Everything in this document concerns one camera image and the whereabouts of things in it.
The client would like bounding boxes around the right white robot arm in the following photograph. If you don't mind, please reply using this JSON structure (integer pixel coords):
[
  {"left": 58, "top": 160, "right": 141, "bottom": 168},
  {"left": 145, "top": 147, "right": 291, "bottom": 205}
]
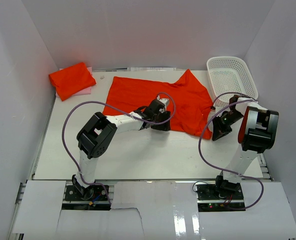
[{"left": 212, "top": 94, "right": 279, "bottom": 200}]

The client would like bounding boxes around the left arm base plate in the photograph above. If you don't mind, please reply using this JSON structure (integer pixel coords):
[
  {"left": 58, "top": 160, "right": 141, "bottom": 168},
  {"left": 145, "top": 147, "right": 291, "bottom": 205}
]
[{"left": 62, "top": 184, "right": 113, "bottom": 211}]

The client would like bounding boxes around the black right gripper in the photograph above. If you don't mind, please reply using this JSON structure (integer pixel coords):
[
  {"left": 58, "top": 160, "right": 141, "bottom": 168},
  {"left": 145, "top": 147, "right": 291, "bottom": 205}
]
[{"left": 212, "top": 110, "right": 244, "bottom": 141}]

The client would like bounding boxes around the aluminium frame rail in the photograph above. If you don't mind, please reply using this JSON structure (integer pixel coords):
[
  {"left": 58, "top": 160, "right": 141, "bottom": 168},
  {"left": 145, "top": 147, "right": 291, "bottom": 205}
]
[{"left": 8, "top": 182, "right": 28, "bottom": 240}]

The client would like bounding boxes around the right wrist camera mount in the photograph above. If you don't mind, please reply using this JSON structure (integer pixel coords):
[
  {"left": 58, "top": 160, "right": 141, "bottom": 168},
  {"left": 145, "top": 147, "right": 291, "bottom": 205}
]
[{"left": 208, "top": 106, "right": 224, "bottom": 121}]

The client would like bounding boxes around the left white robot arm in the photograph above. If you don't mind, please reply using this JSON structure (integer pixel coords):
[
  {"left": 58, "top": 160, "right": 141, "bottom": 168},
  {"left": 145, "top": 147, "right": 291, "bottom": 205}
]
[{"left": 72, "top": 98, "right": 171, "bottom": 200}]

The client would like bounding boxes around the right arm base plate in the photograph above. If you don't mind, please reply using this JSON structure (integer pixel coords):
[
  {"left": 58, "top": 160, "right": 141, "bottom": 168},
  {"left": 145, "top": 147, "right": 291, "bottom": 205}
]
[{"left": 192, "top": 181, "right": 245, "bottom": 213}]

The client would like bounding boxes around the white perforated plastic basket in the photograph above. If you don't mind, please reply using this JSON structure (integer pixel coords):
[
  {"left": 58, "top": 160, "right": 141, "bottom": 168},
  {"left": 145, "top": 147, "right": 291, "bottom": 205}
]
[{"left": 206, "top": 56, "right": 258, "bottom": 107}]

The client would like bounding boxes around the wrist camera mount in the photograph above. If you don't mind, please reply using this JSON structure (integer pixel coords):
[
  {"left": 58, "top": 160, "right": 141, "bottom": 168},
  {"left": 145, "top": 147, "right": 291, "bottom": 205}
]
[
  {"left": 157, "top": 98, "right": 170, "bottom": 108},
  {"left": 208, "top": 106, "right": 224, "bottom": 121}
]

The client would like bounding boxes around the orange t-shirt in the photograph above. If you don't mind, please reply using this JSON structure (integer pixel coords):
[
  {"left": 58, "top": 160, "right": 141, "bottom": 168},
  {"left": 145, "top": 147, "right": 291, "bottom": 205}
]
[
  {"left": 49, "top": 62, "right": 96, "bottom": 101},
  {"left": 106, "top": 70, "right": 212, "bottom": 137}
]

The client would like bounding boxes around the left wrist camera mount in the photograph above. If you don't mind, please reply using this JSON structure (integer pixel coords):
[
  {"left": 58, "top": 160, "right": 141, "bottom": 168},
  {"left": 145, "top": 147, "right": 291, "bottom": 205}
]
[{"left": 157, "top": 98, "right": 170, "bottom": 108}]

